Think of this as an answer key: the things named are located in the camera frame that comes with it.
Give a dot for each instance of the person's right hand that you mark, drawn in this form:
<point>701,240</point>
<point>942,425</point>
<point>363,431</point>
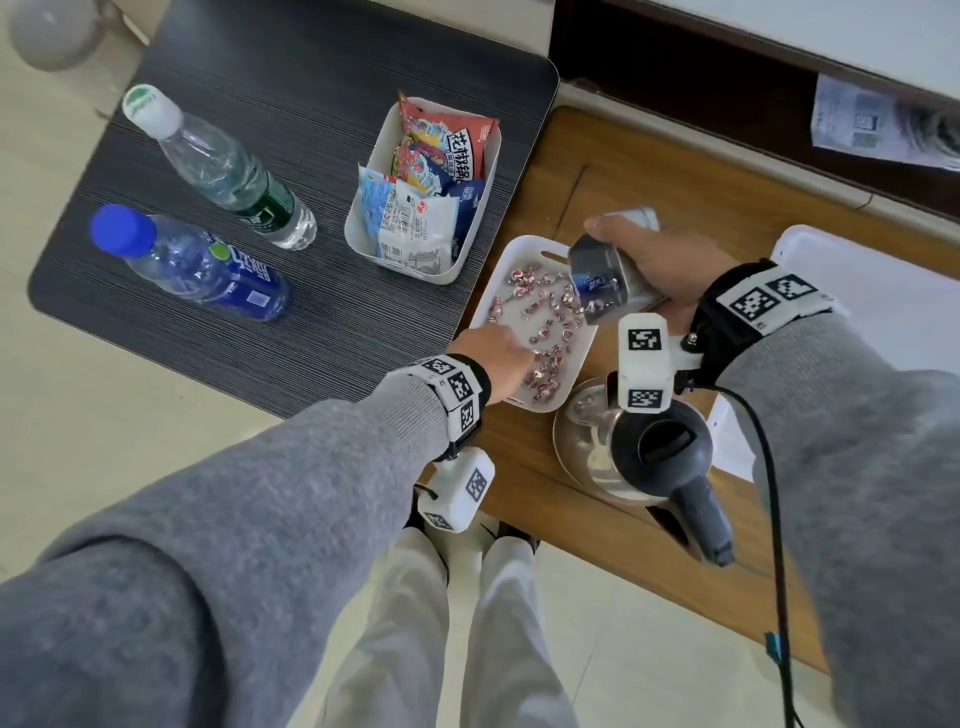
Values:
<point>671,259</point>

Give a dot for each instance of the person's left hand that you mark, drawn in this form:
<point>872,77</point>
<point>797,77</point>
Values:
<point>491,360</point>

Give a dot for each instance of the person's right fingers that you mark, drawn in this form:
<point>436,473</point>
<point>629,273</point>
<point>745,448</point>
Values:
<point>611,227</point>

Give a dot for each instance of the person's left fingers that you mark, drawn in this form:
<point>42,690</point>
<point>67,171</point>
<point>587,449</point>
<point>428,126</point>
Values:
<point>521,369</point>

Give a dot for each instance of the silver candy bag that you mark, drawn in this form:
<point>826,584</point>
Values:
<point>600,274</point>

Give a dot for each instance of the person's right forearm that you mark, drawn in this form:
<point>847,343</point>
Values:
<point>870,487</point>

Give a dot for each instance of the person's left forearm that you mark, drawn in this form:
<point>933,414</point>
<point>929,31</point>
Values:
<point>225,540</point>

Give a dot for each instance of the white candy tray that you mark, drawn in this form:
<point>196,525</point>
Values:
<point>510,330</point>

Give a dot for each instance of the pile of wrapped candies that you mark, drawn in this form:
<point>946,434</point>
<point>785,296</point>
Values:
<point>551,322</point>

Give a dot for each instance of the left wrist marker band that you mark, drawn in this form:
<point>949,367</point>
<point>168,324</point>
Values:
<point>454,390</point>

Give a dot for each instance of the wrist marker band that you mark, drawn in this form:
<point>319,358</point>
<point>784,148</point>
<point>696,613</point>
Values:
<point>454,390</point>
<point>757,300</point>

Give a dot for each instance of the right white marker cube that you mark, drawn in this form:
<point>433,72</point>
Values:
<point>645,360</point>

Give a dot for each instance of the white marker cube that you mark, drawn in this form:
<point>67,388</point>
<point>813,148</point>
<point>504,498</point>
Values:
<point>457,491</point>
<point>645,360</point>

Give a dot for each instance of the wooden desk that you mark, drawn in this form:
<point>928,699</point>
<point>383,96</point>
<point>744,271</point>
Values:
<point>735,202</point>

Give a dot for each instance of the left white marker cube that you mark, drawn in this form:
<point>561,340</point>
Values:
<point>457,491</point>

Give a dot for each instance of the dark blue snack packet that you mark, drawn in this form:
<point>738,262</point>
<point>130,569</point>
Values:
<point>466,214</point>

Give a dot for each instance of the right wrist marker band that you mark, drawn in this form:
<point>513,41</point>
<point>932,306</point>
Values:
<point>757,300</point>

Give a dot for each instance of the person's black right shoe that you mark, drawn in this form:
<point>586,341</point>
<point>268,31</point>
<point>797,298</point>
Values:
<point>517,534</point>

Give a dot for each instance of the white snack packet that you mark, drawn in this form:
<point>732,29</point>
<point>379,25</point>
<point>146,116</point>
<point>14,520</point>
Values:
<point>416,229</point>

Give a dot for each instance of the dark wooden cabinet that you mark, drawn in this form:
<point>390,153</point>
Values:
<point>712,82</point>

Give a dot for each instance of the large red snack packet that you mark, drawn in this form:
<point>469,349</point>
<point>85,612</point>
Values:
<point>442,131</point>

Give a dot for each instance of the white snack bin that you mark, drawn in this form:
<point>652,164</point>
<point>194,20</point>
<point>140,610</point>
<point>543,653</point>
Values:
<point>360,232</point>

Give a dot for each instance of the light blue snack packet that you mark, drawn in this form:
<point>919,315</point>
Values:
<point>375,206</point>

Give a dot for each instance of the white paper sheet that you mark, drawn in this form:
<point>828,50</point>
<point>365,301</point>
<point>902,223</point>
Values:
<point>731,442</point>

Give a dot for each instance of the person's right leg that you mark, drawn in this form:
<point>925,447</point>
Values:
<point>517,637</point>

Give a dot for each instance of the person's leg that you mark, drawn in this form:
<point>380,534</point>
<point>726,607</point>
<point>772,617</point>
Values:
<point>397,630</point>
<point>517,637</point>

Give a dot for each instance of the empty white tray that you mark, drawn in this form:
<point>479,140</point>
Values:
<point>885,292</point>

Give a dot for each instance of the printed paper leaflet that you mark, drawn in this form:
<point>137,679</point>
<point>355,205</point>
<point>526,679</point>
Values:
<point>877,124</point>

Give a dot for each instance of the person's left leg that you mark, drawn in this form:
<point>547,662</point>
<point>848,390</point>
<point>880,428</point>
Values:
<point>397,630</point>

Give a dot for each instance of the dark striped side table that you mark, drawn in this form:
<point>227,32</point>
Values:
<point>300,135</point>

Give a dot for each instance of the blue-capped blue-label drink bottle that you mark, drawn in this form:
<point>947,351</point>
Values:
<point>195,266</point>

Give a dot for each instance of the white-capped green-label water bottle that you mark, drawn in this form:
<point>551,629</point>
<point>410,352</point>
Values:
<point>217,169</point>

